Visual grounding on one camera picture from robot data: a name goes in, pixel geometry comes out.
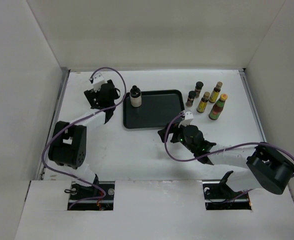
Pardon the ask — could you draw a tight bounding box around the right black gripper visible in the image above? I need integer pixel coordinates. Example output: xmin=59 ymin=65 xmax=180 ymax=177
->
xmin=158 ymin=119 xmax=196 ymax=154

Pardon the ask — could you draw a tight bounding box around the clear shaker bottle black cap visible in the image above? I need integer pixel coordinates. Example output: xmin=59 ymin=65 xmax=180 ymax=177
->
xmin=129 ymin=85 xmax=142 ymax=108

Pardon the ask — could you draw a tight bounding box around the short yellow label sauce bottle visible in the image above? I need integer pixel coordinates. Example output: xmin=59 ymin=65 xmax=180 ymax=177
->
xmin=196 ymin=91 xmax=210 ymax=113

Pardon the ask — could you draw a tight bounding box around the green label chili sauce bottle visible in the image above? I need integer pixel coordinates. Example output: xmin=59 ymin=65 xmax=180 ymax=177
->
xmin=208 ymin=93 xmax=228 ymax=120

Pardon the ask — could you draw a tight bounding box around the small spice jar black lid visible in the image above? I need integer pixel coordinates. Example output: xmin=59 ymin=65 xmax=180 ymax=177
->
xmin=194 ymin=81 xmax=204 ymax=98

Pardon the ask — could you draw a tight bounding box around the tall yellow label sauce bottle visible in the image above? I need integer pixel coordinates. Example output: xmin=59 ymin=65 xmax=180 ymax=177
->
xmin=208 ymin=81 xmax=223 ymax=103

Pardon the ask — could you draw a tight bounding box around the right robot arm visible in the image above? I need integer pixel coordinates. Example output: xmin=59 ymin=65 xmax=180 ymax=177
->
xmin=157 ymin=123 xmax=294 ymax=198

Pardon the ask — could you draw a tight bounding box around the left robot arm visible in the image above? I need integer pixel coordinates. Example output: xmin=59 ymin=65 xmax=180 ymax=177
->
xmin=41 ymin=79 xmax=120 ymax=200

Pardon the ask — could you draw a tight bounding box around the black plastic tray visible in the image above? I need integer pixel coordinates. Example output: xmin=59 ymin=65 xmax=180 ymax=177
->
xmin=123 ymin=89 xmax=185 ymax=129

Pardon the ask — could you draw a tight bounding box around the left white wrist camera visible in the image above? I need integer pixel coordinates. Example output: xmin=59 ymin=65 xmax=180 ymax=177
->
xmin=89 ymin=71 xmax=106 ymax=92

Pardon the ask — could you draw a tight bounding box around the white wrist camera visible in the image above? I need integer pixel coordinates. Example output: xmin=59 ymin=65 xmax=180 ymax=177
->
xmin=89 ymin=71 xmax=106 ymax=92
xmin=178 ymin=110 xmax=194 ymax=128

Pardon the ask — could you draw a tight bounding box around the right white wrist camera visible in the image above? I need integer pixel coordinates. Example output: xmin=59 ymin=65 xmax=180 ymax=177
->
xmin=178 ymin=110 xmax=194 ymax=128

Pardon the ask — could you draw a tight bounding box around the left aluminium table rail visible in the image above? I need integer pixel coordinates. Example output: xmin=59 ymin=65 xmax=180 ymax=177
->
xmin=35 ymin=67 xmax=71 ymax=180

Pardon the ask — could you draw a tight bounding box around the aluminium table rail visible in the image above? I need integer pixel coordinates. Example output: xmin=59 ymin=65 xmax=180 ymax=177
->
xmin=238 ymin=68 xmax=267 ymax=142
xmin=35 ymin=67 xmax=71 ymax=180

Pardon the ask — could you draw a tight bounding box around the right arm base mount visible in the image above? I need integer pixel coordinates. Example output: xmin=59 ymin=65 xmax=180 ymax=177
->
xmin=202 ymin=171 xmax=252 ymax=211

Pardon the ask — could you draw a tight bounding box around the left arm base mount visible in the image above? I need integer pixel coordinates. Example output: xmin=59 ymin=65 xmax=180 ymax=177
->
xmin=64 ymin=181 xmax=115 ymax=211

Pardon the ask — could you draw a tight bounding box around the right aluminium table rail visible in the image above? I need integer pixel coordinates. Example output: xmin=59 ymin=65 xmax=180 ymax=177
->
xmin=238 ymin=68 xmax=267 ymax=142

